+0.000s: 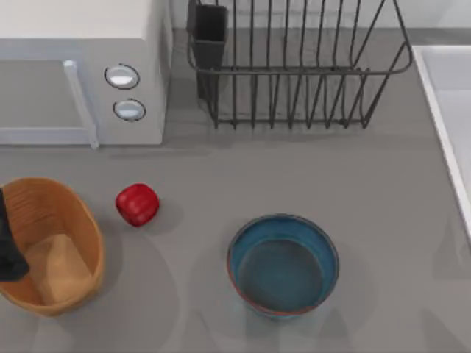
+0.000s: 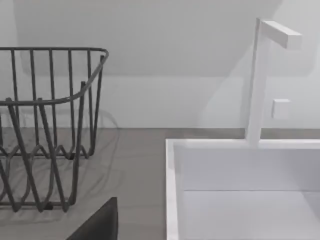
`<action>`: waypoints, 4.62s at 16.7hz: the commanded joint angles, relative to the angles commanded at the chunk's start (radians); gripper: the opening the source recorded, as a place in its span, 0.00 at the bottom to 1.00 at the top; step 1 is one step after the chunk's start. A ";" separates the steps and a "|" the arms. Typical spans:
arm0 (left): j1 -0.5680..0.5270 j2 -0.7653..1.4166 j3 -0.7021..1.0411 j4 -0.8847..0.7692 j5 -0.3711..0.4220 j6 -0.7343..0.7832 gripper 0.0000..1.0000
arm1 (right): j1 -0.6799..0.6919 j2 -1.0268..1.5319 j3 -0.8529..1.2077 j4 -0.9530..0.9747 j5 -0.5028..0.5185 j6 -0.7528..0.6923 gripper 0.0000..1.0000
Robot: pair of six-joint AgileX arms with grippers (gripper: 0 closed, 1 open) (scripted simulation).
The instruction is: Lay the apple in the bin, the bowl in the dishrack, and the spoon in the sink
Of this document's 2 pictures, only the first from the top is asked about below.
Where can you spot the red apple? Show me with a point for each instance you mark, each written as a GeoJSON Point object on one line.
{"type": "Point", "coordinates": [137, 204]}

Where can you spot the black cutlery holder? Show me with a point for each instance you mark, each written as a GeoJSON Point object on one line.
{"type": "Point", "coordinates": [207, 35]}

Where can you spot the pale microwave oven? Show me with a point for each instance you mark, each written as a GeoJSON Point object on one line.
{"type": "Point", "coordinates": [154, 55]}

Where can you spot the small microwave knob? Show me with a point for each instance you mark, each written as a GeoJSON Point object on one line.
{"type": "Point", "coordinates": [129, 110]}

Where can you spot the blue bowl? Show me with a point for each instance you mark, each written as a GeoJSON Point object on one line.
{"type": "Point", "coordinates": [282, 266]}

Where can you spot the wooden basket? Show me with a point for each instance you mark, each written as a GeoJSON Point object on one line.
{"type": "Point", "coordinates": [62, 253]}

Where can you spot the large microwave knob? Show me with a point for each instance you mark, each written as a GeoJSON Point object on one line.
{"type": "Point", "coordinates": [121, 76]}

